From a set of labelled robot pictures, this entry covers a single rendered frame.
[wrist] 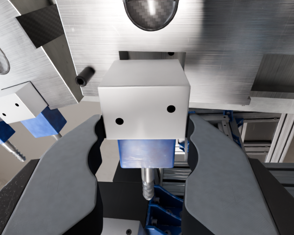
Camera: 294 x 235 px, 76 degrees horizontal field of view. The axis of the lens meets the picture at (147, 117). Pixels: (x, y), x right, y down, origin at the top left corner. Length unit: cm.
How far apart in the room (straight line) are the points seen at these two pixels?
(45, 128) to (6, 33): 12
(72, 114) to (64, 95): 130
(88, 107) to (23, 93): 120
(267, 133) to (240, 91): 104
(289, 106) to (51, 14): 32
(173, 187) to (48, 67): 40
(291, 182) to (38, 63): 56
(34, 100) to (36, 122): 4
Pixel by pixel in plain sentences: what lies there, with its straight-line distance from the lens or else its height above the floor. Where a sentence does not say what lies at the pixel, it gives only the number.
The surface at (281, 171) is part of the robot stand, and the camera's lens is 59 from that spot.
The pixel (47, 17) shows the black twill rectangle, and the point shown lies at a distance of 25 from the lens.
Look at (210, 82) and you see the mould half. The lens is 17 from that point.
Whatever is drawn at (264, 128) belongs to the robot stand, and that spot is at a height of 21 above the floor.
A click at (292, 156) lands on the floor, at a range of 175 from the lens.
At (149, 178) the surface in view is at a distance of 18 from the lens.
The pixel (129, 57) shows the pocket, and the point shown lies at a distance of 19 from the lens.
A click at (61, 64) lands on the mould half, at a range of 25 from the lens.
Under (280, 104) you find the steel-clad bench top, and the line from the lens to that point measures 31.
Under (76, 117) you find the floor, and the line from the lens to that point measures 155.
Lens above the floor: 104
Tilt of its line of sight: 50 degrees down
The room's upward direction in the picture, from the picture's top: 166 degrees counter-clockwise
